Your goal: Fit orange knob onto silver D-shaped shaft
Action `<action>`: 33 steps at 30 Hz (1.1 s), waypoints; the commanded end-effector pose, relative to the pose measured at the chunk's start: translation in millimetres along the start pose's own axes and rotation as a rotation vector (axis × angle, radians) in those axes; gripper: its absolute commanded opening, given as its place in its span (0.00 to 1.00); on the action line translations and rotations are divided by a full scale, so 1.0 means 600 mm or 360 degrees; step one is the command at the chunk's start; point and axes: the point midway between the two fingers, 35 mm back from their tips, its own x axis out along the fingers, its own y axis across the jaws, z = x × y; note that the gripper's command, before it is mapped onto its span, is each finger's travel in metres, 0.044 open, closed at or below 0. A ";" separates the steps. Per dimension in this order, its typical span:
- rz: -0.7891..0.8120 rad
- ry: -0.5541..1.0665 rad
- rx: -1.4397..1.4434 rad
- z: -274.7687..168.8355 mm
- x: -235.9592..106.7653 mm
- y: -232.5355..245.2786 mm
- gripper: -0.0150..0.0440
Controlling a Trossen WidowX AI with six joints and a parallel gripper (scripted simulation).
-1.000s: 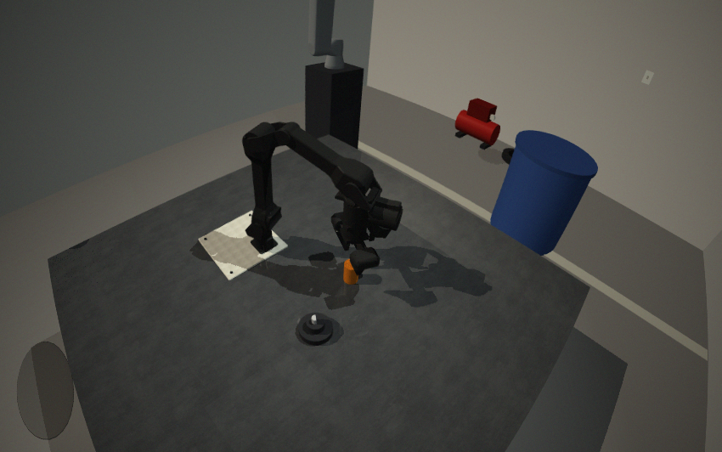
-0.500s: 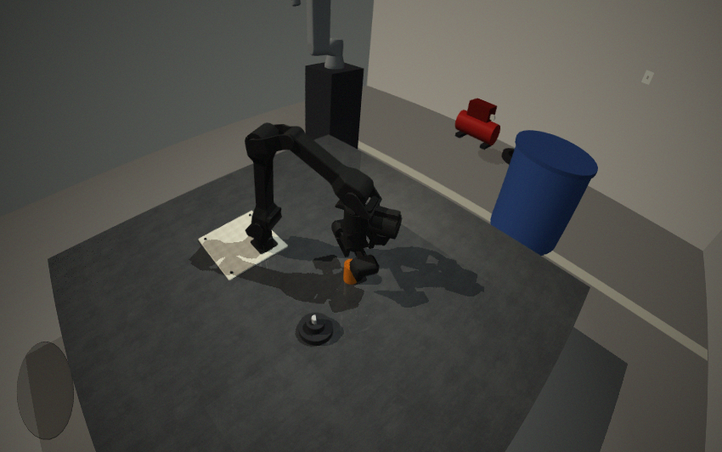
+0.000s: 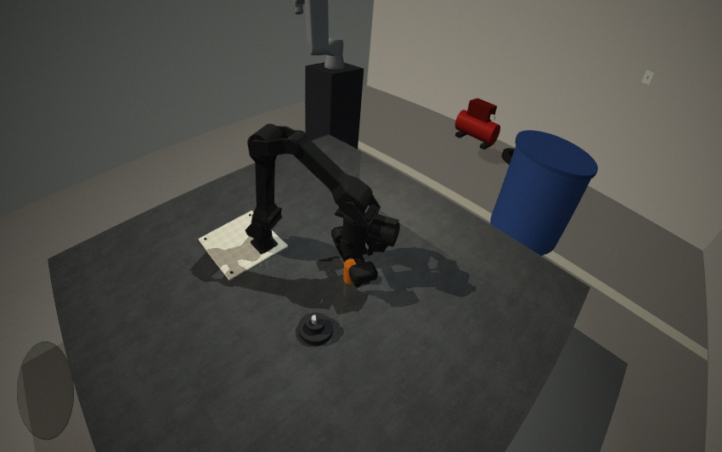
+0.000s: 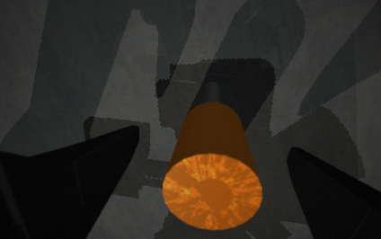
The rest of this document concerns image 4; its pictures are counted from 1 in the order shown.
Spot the orange cylinder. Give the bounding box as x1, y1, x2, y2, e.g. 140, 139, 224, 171
162, 102, 263, 230

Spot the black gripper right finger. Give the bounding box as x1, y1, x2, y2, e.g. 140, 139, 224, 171
286, 147, 381, 239

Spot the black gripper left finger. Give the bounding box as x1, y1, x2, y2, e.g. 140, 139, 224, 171
0, 125, 139, 239

